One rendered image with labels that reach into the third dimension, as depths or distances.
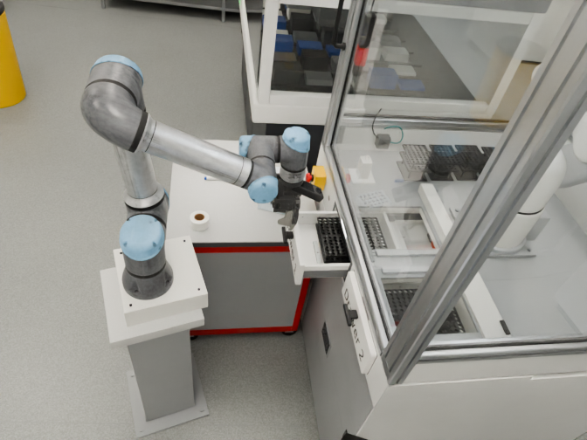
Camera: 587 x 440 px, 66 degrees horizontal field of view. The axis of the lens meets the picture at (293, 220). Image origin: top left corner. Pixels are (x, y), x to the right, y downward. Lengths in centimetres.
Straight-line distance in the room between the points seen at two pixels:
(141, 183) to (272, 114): 100
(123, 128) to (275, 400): 150
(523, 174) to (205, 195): 134
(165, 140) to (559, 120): 76
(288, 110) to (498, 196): 151
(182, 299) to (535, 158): 106
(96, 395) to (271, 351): 79
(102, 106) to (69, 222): 190
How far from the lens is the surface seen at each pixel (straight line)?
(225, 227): 173
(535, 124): 72
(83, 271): 265
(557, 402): 174
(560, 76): 70
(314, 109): 218
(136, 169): 129
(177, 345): 166
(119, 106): 106
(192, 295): 145
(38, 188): 317
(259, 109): 215
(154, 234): 130
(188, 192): 186
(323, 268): 148
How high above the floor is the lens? 202
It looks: 45 degrees down
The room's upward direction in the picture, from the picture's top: 10 degrees clockwise
